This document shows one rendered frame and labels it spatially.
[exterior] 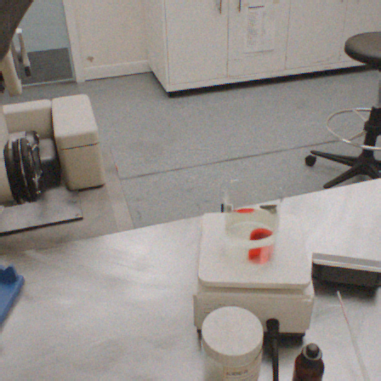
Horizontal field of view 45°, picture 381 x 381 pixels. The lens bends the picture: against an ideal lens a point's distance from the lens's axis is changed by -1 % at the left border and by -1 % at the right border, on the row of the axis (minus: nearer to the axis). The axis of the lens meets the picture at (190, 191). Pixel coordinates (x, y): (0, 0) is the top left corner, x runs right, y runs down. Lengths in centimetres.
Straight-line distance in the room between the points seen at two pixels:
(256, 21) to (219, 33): 24
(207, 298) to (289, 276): 9
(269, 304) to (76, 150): 102
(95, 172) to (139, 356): 99
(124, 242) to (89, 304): 12
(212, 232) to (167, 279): 11
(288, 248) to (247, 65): 263
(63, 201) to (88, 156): 16
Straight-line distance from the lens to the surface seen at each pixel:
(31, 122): 164
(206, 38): 295
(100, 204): 143
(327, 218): 73
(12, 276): 64
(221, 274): 50
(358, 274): 62
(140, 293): 60
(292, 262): 52
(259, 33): 308
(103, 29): 340
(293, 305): 51
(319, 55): 334
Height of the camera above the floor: 119
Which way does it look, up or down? 35 degrees down
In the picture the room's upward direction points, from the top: 2 degrees counter-clockwise
